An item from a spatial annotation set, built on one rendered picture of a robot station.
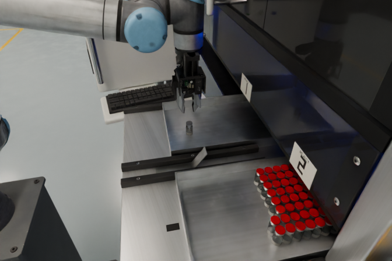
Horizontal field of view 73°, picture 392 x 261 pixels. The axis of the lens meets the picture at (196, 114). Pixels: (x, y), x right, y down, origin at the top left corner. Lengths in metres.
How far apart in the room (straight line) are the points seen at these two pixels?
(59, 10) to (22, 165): 1.92
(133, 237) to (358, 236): 0.43
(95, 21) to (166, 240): 0.46
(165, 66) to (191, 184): 0.73
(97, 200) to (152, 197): 1.21
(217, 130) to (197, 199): 0.28
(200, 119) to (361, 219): 0.59
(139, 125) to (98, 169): 1.19
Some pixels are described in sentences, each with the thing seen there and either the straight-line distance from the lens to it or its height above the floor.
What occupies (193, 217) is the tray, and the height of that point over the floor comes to 0.88.
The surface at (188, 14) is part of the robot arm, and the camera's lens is 0.63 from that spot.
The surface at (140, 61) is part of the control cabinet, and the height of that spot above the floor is 0.93.
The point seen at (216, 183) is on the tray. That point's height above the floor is 0.88.
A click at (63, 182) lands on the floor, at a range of 2.08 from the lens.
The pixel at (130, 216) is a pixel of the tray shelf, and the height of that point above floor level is 0.88.
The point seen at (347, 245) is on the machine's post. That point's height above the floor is 0.99.
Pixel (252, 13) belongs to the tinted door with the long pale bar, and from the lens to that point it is 0.81.
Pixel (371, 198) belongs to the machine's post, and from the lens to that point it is 0.48.
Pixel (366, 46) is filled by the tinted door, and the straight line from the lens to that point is 0.46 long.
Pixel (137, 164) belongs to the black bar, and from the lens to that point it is 0.76.
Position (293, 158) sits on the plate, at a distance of 0.64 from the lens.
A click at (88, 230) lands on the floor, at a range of 1.78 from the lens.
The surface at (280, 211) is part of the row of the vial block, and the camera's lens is 0.64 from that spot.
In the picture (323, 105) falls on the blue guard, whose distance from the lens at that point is 0.52.
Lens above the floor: 1.43
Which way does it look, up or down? 35 degrees down
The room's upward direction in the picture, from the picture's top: straight up
